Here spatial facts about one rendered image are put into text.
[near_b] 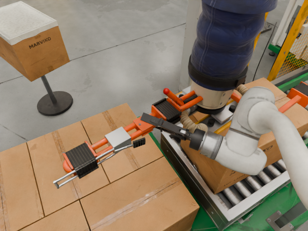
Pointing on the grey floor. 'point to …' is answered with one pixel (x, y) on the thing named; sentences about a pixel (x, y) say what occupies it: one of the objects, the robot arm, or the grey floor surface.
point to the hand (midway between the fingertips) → (151, 121)
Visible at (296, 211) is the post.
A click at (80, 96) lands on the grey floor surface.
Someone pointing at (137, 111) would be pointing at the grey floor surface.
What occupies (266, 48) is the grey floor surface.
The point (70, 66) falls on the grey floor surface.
